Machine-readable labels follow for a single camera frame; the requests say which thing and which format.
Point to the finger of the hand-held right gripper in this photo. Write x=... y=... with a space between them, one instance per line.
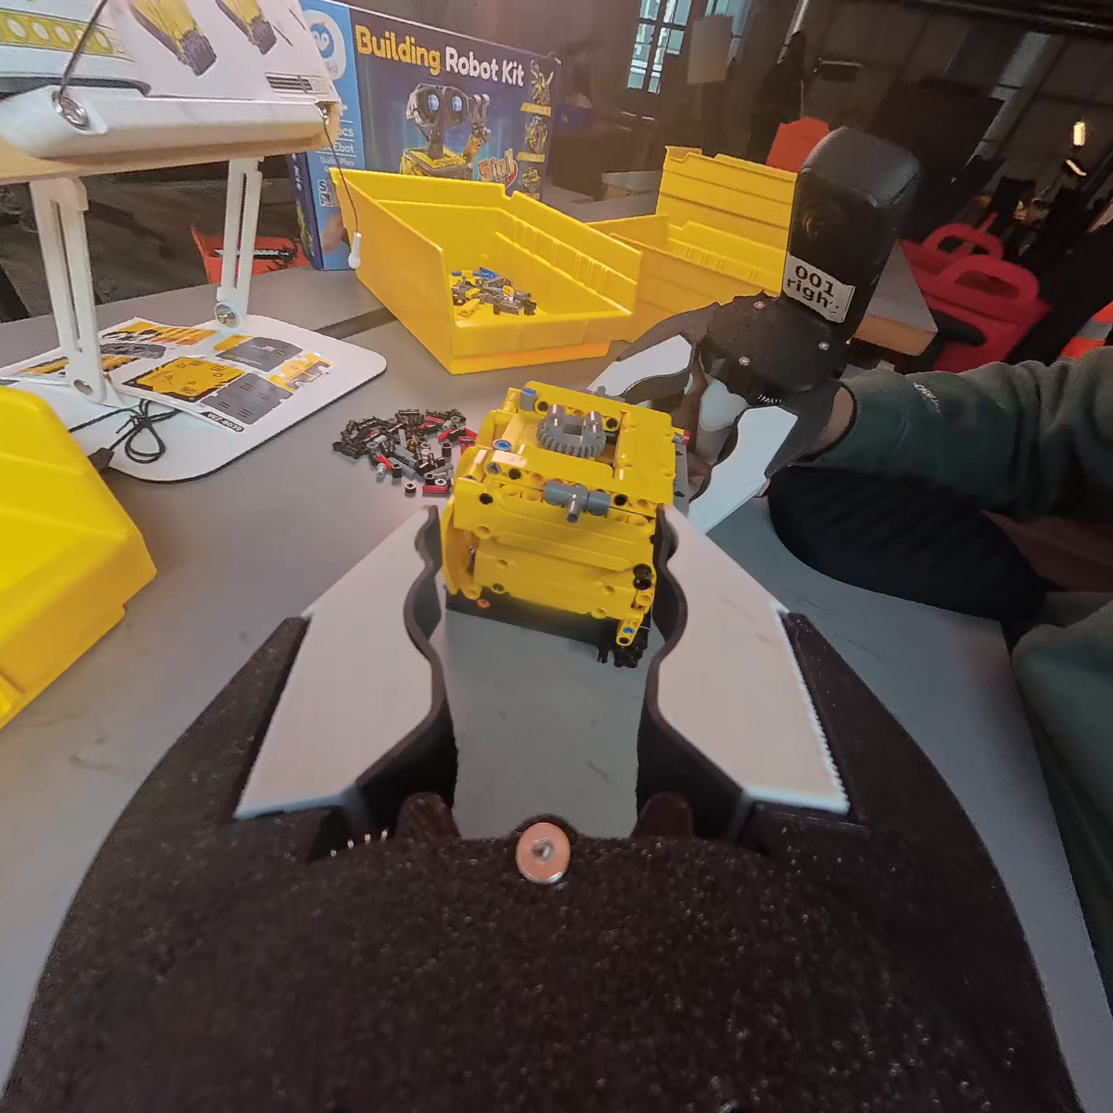
x=648 y=374
x=753 y=452

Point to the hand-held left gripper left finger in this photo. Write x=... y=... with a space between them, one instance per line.
x=347 y=696

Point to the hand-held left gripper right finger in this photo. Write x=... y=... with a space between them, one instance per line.
x=747 y=696

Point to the yellow lego beam assembly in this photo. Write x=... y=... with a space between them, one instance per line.
x=625 y=402
x=578 y=500

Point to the yellow lego panel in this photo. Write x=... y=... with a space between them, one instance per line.
x=648 y=452

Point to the yellow black lego truck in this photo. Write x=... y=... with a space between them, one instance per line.
x=539 y=557

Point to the lego instruction booklet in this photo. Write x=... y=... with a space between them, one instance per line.
x=217 y=44

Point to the person's right forearm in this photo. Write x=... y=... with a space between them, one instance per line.
x=974 y=426

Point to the dark lego pieces heap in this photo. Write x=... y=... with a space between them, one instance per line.
x=495 y=296

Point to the pile of small lego parts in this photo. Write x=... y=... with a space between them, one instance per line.
x=391 y=443

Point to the printed lego leaflet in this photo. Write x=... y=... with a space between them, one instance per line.
x=183 y=374

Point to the person's right hand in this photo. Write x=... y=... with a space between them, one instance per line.
x=841 y=422

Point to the nested yellow bins stack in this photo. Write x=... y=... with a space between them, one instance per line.
x=721 y=225

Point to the black padded wrist rest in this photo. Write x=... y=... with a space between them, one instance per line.
x=904 y=539

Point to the red plastic basket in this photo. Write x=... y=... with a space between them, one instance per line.
x=982 y=304

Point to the yellow plastic bin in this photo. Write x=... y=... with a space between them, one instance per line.
x=400 y=244
x=52 y=539

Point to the white board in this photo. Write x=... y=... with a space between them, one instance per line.
x=347 y=357

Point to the person's green hoodie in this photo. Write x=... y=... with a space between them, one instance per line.
x=1069 y=740

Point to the blue toy kit box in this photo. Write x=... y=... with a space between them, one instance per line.
x=391 y=113

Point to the orange plastic crate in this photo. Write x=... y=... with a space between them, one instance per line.
x=261 y=252

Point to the white stand leg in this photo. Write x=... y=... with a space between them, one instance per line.
x=238 y=235

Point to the metal page holder clip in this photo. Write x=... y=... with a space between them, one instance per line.
x=69 y=109

